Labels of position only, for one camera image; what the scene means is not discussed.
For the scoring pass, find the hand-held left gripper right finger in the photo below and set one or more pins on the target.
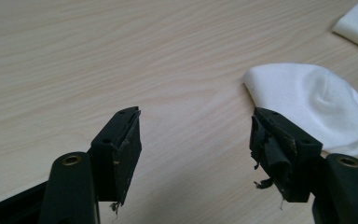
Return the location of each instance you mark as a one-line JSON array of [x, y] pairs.
[[287, 152]]

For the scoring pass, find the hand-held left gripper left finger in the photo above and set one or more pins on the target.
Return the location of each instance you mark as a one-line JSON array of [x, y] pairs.
[[115, 155]]

